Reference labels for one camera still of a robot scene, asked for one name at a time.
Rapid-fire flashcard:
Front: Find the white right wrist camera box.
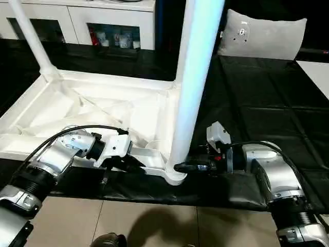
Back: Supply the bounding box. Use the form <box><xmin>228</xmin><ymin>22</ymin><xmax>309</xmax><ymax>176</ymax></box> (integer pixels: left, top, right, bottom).
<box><xmin>206</xmin><ymin>121</ymin><xmax>232</xmax><ymax>150</ymax></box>

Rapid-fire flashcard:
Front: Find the black work mat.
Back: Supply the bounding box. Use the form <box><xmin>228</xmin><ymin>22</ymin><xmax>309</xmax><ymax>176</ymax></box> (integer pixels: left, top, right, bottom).
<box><xmin>0</xmin><ymin>39</ymin><xmax>329</xmax><ymax>213</ymax></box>

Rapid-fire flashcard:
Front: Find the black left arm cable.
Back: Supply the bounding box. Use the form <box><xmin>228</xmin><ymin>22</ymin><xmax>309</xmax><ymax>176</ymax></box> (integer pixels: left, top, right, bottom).
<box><xmin>21</xmin><ymin>125</ymin><xmax>129</xmax><ymax>178</ymax></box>

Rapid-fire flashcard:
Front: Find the dark left robot foot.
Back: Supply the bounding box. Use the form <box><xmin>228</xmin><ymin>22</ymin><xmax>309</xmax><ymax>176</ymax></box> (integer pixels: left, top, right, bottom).
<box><xmin>92</xmin><ymin>233</ymin><xmax>126</xmax><ymax>247</ymax></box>

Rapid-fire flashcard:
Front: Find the white plastic table top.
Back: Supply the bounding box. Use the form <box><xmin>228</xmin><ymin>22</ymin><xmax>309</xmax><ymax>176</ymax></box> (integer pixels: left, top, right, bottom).
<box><xmin>0</xmin><ymin>69</ymin><xmax>188</xmax><ymax>186</ymax></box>

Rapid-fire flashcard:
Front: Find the white flat board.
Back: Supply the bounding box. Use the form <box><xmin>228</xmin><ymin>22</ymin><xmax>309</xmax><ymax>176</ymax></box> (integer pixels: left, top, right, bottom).
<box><xmin>297</xmin><ymin>60</ymin><xmax>329</xmax><ymax>101</ymax></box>

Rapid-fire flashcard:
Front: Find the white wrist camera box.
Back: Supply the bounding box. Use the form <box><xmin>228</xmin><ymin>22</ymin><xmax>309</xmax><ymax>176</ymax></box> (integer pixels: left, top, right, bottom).
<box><xmin>206</xmin><ymin>121</ymin><xmax>232</xmax><ymax>150</ymax></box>
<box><xmin>94</xmin><ymin>133</ymin><xmax>132</xmax><ymax>168</ymax></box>

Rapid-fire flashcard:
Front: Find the black cabinet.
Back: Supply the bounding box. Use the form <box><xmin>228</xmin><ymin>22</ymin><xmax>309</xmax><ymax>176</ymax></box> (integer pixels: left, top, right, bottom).
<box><xmin>154</xmin><ymin>0</ymin><xmax>227</xmax><ymax>55</ymax></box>

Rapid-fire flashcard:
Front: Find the white glass-door cabinet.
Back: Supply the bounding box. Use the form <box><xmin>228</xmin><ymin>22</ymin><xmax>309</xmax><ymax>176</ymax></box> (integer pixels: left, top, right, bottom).
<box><xmin>0</xmin><ymin>0</ymin><xmax>156</xmax><ymax>50</ymax></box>

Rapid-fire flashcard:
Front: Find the white plastic table leg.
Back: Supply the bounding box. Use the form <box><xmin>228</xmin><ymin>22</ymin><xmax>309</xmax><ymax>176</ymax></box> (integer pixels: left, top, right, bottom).
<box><xmin>166</xmin><ymin>0</ymin><xmax>226</xmax><ymax>178</ymax></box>
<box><xmin>8</xmin><ymin>0</ymin><xmax>62</xmax><ymax>82</ymax></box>
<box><xmin>173</xmin><ymin>51</ymin><xmax>184</xmax><ymax>89</ymax></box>

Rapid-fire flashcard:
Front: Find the light grey cushion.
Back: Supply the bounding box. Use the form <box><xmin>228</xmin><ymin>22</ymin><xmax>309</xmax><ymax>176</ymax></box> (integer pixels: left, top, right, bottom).
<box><xmin>217</xmin><ymin>9</ymin><xmax>307</xmax><ymax>61</ymax></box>

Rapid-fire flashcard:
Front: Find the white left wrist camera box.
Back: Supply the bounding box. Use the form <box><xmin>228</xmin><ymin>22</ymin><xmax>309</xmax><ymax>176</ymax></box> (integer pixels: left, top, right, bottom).
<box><xmin>94</xmin><ymin>133</ymin><xmax>132</xmax><ymax>168</ymax></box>

